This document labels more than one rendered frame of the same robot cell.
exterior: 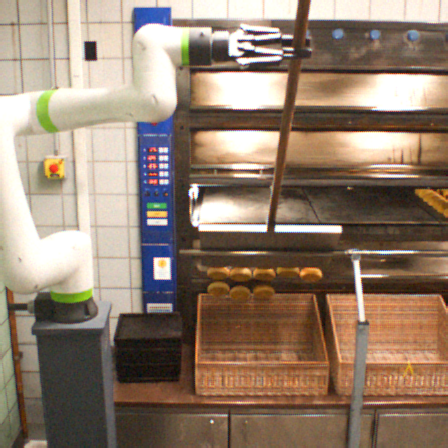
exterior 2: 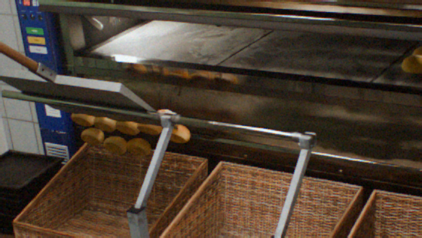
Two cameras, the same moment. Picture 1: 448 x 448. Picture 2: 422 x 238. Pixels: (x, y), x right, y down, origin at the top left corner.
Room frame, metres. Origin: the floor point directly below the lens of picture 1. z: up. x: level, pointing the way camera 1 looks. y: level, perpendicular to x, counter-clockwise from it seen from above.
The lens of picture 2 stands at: (0.34, -2.12, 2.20)
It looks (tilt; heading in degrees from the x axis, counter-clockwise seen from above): 22 degrees down; 34
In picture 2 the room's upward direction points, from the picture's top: 7 degrees counter-clockwise
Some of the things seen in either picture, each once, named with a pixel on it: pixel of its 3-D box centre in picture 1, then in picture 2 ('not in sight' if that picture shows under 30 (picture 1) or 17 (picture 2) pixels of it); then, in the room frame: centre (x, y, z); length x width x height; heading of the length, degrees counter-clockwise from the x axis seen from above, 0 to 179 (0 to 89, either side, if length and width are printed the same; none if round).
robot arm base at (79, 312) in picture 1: (53, 304); not in sight; (1.70, 0.49, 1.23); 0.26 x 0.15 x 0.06; 93
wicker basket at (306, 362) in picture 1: (258, 341); (113, 208); (2.54, -0.17, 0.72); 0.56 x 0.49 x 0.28; 90
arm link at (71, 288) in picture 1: (66, 265); not in sight; (1.69, 0.44, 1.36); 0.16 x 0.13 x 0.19; 149
